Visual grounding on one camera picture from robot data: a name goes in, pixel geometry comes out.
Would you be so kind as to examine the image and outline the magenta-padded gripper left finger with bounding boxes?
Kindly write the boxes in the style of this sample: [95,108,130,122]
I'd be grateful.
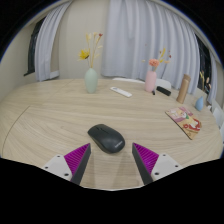
[42,142,92,186]

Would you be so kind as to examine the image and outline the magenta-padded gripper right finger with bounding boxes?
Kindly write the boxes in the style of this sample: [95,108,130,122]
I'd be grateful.
[131,142,183,186]

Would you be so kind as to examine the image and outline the black computer mouse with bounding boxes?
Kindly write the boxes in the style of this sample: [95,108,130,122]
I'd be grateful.
[87,123,126,154]

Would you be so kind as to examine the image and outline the colourful printed mouse pad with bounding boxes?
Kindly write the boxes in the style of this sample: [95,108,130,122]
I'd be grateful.
[165,106,203,141]

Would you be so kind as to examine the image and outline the blue vase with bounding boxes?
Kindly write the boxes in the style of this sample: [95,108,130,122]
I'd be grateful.
[195,95,205,112]

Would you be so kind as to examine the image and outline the black rectangular box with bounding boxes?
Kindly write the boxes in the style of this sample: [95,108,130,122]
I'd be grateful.
[156,85,172,97]

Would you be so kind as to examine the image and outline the bronze drink bottle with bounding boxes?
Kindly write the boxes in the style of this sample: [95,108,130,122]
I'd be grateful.
[176,73,192,105]

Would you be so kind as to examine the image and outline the white remote control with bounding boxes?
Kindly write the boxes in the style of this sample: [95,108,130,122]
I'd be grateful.
[110,86,133,99]

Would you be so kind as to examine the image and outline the pink vase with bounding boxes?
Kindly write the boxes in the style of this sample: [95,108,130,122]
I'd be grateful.
[144,70,158,93]

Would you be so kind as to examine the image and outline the pale green vase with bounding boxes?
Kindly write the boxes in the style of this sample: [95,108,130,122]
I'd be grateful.
[83,67,99,95]

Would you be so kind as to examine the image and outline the beige dried grass stems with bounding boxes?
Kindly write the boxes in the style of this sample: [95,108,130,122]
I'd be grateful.
[199,69,212,98]

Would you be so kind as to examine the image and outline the white curtain strip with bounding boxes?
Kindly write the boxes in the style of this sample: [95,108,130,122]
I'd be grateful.
[207,54,218,104]

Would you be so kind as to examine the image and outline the dark window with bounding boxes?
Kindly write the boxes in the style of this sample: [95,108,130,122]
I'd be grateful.
[23,18,46,77]
[194,34,213,96]

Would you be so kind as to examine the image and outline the yellow dried flowers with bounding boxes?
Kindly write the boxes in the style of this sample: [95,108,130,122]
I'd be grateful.
[77,31,104,70]

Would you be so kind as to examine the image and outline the narrow white curtain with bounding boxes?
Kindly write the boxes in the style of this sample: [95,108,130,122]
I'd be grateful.
[34,1,73,83]

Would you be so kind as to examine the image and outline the wide white curtain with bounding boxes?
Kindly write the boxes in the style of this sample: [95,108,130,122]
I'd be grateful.
[100,0,201,91]

